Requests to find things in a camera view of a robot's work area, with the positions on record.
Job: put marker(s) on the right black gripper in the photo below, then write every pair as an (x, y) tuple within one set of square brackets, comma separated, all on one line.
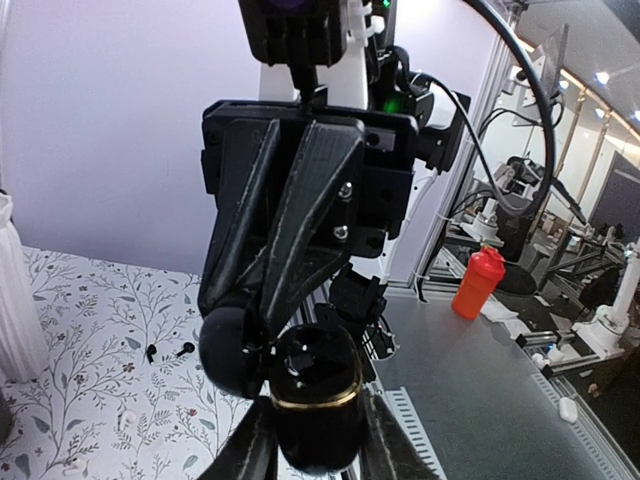
[(240, 140)]

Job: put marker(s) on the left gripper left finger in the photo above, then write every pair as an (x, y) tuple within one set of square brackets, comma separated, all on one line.
[(251, 452)]

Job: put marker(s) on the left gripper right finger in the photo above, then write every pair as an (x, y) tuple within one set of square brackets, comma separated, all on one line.
[(386, 452)]

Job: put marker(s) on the black earbud charging case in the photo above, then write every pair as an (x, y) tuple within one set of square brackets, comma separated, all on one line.
[(311, 374)]

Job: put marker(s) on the black stem earbud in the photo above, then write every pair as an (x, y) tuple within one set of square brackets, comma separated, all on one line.
[(187, 348), (151, 351)]

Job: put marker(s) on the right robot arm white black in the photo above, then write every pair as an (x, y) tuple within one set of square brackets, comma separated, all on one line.
[(397, 90)]

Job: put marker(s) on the white earbud on mat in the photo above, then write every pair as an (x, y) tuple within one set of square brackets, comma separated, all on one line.
[(126, 418)]

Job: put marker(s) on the floral patterned table mat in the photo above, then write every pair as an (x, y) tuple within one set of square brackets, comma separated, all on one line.
[(98, 319)]

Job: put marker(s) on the white earbud near edge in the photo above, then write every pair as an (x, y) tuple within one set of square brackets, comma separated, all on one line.
[(76, 465)]

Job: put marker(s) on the orange plastic bottle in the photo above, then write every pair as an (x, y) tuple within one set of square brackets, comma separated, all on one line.
[(485, 270)]

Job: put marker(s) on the white ribbed vase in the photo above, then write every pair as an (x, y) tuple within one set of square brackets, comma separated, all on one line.
[(24, 351)]

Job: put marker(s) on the front aluminium rail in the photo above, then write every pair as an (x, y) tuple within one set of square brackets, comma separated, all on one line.
[(417, 438)]

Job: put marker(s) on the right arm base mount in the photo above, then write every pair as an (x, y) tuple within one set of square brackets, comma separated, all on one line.
[(357, 303)]

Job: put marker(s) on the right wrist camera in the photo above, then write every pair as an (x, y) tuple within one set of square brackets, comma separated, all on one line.
[(302, 32)]

